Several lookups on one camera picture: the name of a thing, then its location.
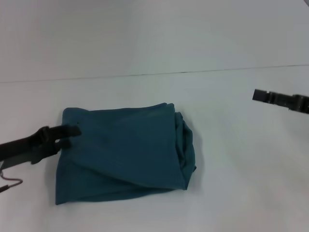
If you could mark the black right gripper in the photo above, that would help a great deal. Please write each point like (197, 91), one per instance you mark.
(300, 102)

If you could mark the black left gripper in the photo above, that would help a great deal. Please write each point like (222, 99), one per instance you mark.
(21, 149)

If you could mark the teal blue t-shirt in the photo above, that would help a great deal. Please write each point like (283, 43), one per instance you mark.
(125, 149)

